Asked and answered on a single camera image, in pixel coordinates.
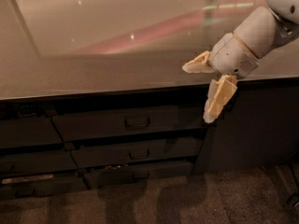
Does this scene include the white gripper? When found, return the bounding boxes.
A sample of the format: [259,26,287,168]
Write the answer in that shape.
[182,33,259,123]

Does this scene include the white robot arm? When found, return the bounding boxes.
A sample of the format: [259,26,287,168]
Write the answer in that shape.
[182,0,299,123]

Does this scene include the dark drawer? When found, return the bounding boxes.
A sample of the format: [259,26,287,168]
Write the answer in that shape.
[0,176,87,200]
[84,160,193,189]
[0,119,61,148]
[0,150,77,174]
[52,105,202,141]
[71,136,203,168]

